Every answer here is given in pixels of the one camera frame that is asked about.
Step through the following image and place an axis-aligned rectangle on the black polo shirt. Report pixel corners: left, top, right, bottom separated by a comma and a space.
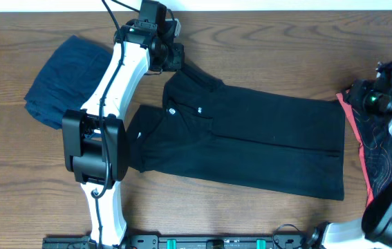
127, 65, 345, 201

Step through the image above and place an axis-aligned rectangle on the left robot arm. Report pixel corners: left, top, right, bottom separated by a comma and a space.
53, 1, 185, 248

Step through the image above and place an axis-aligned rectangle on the red and black patterned garment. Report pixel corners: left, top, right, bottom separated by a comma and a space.
336, 91, 392, 203

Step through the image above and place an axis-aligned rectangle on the folded navy blue garment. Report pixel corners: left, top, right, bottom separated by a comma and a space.
24, 35, 112, 129

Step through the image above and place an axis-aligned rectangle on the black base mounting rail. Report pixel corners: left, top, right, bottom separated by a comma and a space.
41, 231, 322, 249

